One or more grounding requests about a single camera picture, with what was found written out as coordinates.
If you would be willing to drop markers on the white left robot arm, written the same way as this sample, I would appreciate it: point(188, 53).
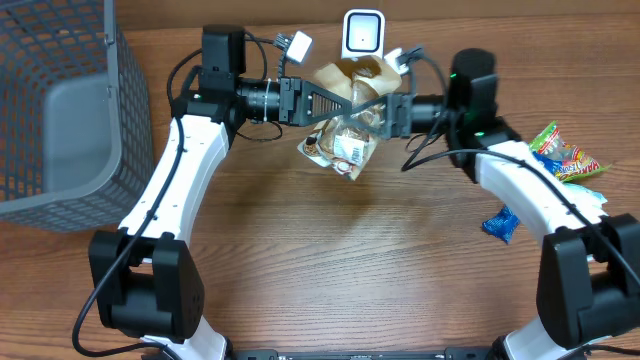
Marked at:
point(146, 283)

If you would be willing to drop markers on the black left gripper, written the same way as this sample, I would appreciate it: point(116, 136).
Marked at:
point(304, 117)

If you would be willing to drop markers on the white barcode scanner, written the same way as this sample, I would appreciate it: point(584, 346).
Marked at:
point(363, 33)

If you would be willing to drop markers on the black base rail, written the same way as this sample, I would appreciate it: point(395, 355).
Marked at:
point(450, 353)

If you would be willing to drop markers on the blue Oreo cookie pack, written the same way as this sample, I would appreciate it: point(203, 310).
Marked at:
point(505, 222)

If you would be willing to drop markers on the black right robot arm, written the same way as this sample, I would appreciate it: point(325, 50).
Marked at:
point(588, 279)

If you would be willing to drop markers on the beige clear cookie bag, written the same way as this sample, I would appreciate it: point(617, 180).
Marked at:
point(345, 143)

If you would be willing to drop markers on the teal white snack packet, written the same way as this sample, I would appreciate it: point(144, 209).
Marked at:
point(583, 197)

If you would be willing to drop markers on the grey plastic mesh basket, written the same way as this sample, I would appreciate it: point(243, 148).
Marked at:
point(76, 143)

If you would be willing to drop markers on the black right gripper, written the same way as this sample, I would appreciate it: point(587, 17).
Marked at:
point(382, 116)

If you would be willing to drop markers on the green Haribo gummy bag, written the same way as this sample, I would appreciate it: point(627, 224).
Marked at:
point(565, 161)

